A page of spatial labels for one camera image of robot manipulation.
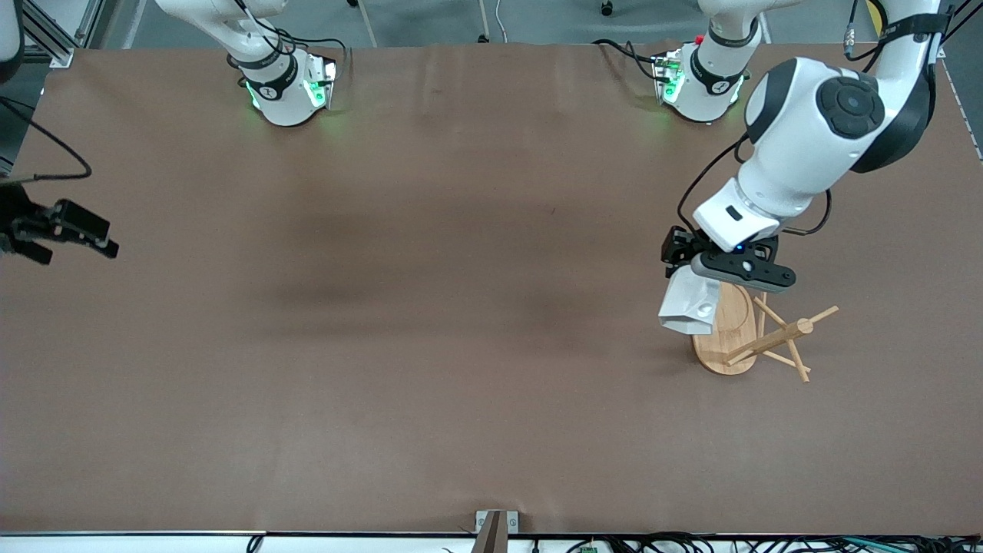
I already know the white angular cup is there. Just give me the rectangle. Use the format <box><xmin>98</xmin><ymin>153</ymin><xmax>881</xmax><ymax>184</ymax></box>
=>
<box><xmin>657</xmin><ymin>270</ymin><xmax>723</xmax><ymax>336</ymax></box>

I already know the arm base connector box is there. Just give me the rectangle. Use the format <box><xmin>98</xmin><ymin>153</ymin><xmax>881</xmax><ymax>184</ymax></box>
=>
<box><xmin>653</xmin><ymin>49</ymin><xmax>686</xmax><ymax>105</ymax></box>
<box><xmin>302</xmin><ymin>54</ymin><xmax>339</xmax><ymax>110</ymax></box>

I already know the wooden cup rack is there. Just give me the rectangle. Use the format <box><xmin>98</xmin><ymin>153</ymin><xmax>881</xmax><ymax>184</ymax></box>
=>
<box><xmin>692</xmin><ymin>283</ymin><xmax>839</xmax><ymax>383</ymax></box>

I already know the brown table cover sheet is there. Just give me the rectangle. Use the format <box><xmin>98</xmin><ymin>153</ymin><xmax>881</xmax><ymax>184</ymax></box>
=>
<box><xmin>0</xmin><ymin>42</ymin><xmax>983</xmax><ymax>536</ymax></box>

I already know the aluminium frame extrusion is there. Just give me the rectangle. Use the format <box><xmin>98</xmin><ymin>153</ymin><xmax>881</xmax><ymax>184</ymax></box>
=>
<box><xmin>22</xmin><ymin>0</ymin><xmax>116</xmax><ymax>67</ymax></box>

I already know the black arm base cable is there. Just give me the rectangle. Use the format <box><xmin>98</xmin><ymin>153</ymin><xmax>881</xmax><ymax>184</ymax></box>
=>
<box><xmin>593</xmin><ymin>38</ymin><xmax>663</xmax><ymax>82</ymax></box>
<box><xmin>229</xmin><ymin>0</ymin><xmax>348</xmax><ymax>75</ymax></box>

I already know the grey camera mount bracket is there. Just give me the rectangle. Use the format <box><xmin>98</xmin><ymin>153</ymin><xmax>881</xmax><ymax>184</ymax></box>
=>
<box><xmin>475</xmin><ymin>510</ymin><xmax>520</xmax><ymax>553</ymax></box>

